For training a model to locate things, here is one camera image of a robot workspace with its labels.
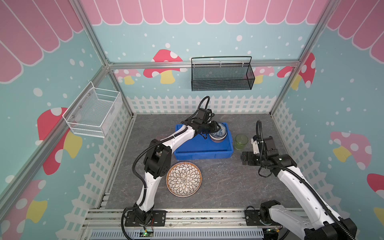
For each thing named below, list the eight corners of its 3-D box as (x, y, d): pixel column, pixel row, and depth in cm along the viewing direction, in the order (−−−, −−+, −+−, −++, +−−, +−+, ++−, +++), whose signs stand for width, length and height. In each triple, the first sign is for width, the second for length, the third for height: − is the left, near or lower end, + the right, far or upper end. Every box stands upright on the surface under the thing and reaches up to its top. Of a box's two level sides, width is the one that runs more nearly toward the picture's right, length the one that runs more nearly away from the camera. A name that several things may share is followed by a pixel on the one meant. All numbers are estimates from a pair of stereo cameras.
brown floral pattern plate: (165, 197, 82) (164, 195, 79) (169, 164, 95) (168, 161, 92) (201, 197, 82) (202, 195, 79) (201, 164, 95) (201, 161, 92)
